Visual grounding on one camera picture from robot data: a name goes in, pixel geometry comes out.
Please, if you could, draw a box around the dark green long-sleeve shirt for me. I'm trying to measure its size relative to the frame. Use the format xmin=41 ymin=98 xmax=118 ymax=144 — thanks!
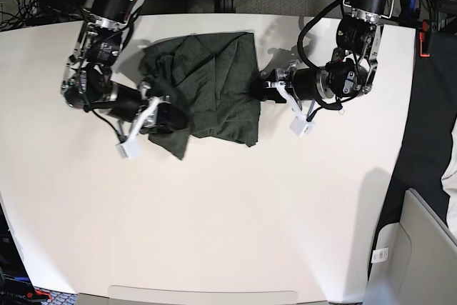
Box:
xmin=139 ymin=31 xmax=261 ymax=159

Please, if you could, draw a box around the red clamp on table edge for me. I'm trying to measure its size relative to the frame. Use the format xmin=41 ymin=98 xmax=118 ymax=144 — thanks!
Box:
xmin=418 ymin=20 xmax=432 ymax=58

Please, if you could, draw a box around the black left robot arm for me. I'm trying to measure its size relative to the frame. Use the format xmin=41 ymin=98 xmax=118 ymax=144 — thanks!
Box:
xmin=249 ymin=0 xmax=394 ymax=136

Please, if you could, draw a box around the white cloth pile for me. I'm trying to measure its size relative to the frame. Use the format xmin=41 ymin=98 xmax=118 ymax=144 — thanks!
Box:
xmin=441 ymin=159 xmax=457 ymax=236

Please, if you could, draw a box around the black box with orange print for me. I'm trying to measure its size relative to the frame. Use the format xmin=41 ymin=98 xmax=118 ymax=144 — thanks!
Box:
xmin=1 ymin=210 xmax=52 ymax=304

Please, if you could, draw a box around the white barcode label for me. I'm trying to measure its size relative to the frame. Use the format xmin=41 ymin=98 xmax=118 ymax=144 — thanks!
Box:
xmin=371 ymin=247 xmax=389 ymax=264

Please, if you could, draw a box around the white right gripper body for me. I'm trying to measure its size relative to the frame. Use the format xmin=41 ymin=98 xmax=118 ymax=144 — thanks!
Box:
xmin=116 ymin=83 xmax=170 ymax=159

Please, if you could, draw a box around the dark grey cloth sheet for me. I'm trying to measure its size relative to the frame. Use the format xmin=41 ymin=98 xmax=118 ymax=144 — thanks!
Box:
xmin=366 ymin=28 xmax=457 ymax=277

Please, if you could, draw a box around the grey plastic bin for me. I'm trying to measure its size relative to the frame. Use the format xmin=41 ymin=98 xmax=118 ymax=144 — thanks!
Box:
xmin=363 ymin=189 xmax=456 ymax=304

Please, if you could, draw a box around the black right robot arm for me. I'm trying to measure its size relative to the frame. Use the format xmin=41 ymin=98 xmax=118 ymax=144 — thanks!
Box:
xmin=61 ymin=0 xmax=188 ymax=159

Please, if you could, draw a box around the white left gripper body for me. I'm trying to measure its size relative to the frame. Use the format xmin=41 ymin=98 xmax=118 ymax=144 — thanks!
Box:
xmin=268 ymin=64 xmax=316 ymax=137

